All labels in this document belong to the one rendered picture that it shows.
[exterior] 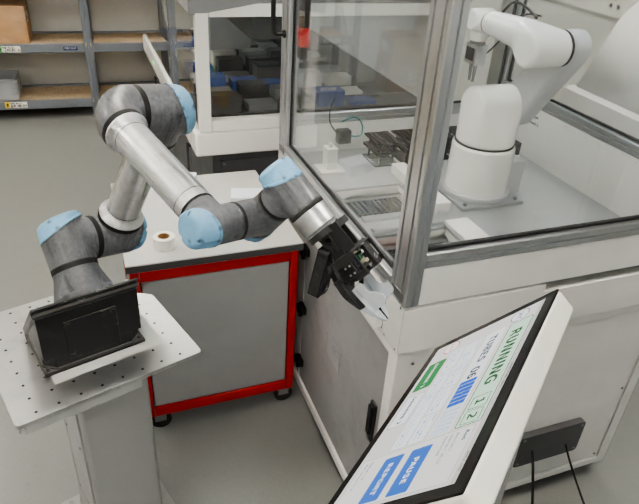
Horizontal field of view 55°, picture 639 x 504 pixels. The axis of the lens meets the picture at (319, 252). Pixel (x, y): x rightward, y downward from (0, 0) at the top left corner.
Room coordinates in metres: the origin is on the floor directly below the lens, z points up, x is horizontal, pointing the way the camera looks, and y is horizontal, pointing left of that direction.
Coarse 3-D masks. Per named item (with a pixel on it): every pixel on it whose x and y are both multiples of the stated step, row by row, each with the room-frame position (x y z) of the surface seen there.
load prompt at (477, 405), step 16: (528, 320) 0.86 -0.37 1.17; (512, 336) 0.83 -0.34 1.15; (496, 352) 0.81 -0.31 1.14; (512, 352) 0.77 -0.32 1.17; (496, 368) 0.75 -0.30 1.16; (480, 384) 0.72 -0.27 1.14; (496, 384) 0.69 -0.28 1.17; (480, 400) 0.67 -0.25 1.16; (464, 416) 0.65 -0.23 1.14; (480, 416) 0.62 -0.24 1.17
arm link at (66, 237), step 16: (48, 224) 1.30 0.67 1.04; (64, 224) 1.30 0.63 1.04; (80, 224) 1.33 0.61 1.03; (96, 224) 1.36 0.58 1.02; (48, 240) 1.28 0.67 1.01; (64, 240) 1.28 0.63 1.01; (80, 240) 1.30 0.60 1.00; (96, 240) 1.33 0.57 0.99; (48, 256) 1.26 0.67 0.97; (64, 256) 1.25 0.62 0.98; (80, 256) 1.26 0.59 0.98; (96, 256) 1.33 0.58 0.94
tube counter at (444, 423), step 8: (472, 368) 0.80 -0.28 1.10; (480, 368) 0.78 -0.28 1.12; (464, 376) 0.79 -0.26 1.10; (472, 376) 0.77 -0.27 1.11; (464, 384) 0.76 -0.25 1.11; (472, 384) 0.74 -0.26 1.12; (456, 392) 0.74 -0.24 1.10; (464, 392) 0.73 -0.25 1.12; (456, 400) 0.72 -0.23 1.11; (464, 400) 0.70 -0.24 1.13; (448, 408) 0.70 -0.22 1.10; (456, 408) 0.69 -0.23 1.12; (440, 416) 0.69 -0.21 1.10; (448, 416) 0.68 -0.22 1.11; (456, 416) 0.66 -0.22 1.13; (440, 424) 0.67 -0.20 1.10; (448, 424) 0.65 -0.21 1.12; (432, 432) 0.66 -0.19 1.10; (440, 432) 0.64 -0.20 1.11
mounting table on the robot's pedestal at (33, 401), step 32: (0, 320) 1.26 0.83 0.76; (160, 320) 1.30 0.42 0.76; (0, 352) 1.14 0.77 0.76; (32, 352) 1.14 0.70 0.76; (160, 352) 1.18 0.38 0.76; (192, 352) 1.18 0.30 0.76; (0, 384) 1.03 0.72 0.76; (32, 384) 1.04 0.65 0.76; (64, 384) 1.04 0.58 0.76; (96, 384) 1.05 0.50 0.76; (128, 384) 1.07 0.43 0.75; (32, 416) 0.94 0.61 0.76; (64, 416) 0.97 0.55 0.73
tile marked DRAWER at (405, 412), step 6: (414, 396) 0.83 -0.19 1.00; (420, 396) 0.81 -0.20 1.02; (408, 402) 0.82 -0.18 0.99; (414, 402) 0.80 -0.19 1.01; (402, 408) 0.81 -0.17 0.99; (408, 408) 0.79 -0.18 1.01; (414, 408) 0.78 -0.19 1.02; (402, 414) 0.78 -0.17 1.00; (408, 414) 0.77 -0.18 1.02; (396, 420) 0.77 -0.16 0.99; (402, 420) 0.76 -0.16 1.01; (390, 426) 0.76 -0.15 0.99; (396, 426) 0.75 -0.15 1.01
